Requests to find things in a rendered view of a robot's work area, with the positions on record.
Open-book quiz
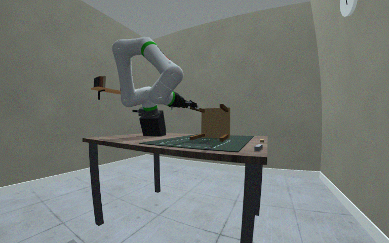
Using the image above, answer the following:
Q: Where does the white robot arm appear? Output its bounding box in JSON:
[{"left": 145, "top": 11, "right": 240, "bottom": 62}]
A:
[{"left": 112, "top": 37, "right": 183, "bottom": 118}]

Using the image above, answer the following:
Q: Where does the dark green mat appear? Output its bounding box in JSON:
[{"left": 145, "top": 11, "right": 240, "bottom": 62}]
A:
[{"left": 139, "top": 135, "right": 254, "bottom": 152}]

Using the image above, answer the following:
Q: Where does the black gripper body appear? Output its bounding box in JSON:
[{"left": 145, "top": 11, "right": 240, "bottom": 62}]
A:
[{"left": 176, "top": 96, "right": 187, "bottom": 108}]

